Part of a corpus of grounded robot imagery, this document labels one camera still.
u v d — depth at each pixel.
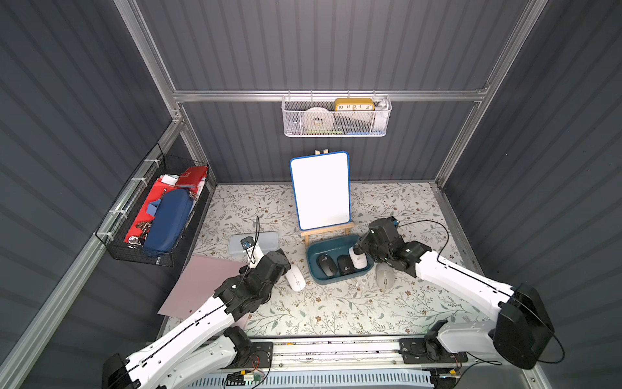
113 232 0.61
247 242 0.65
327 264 0.91
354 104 0.87
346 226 0.94
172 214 0.70
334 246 0.96
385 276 0.87
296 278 0.87
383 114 0.85
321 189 0.87
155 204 0.70
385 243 0.63
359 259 0.91
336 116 0.89
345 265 0.91
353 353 0.75
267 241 0.97
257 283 0.55
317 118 0.85
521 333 0.41
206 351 0.57
